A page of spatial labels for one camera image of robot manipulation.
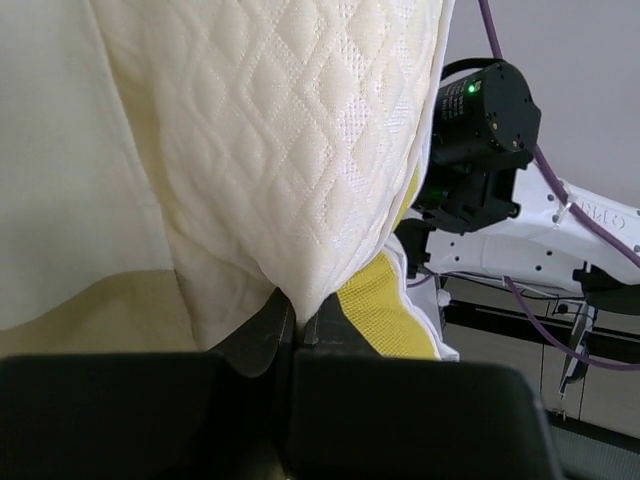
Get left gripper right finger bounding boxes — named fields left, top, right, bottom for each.
left=287, top=296, right=562, bottom=479

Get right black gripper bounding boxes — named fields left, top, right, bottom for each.
left=397, top=169, right=520, bottom=280

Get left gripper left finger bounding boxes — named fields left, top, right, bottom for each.
left=1, top=291, right=295, bottom=479

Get cream pillow with yellow edge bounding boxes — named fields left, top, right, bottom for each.
left=93, top=1, right=457, bottom=360

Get blue beige patchwork pillowcase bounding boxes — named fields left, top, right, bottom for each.
left=1, top=1, right=195, bottom=356

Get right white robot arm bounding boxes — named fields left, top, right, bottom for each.
left=396, top=58, right=639, bottom=315

